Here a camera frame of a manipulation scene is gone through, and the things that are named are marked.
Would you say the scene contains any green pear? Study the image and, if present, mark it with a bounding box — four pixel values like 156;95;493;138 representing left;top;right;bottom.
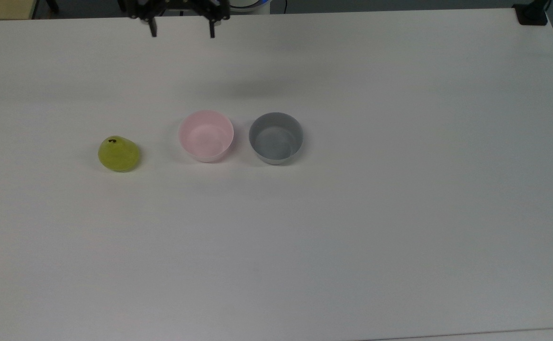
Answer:
98;135;140;172

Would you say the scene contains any white robot base blue ring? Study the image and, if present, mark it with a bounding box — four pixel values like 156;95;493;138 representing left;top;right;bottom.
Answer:
230;0;272;12

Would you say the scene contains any pink bowl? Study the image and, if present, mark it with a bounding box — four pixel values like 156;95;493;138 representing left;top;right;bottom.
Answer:
178;110;235;163

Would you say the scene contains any grey bowl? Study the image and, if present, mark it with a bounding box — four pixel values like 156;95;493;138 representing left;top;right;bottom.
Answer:
249;112;304;166

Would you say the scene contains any black table clamp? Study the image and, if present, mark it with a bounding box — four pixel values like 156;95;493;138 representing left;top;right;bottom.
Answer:
512;0;553;26

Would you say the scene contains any yellow wooden furniture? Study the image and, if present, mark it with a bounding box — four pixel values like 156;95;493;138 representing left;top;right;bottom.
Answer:
0;0;38;21

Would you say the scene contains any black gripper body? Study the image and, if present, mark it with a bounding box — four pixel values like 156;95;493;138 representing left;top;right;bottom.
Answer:
118;0;232;23

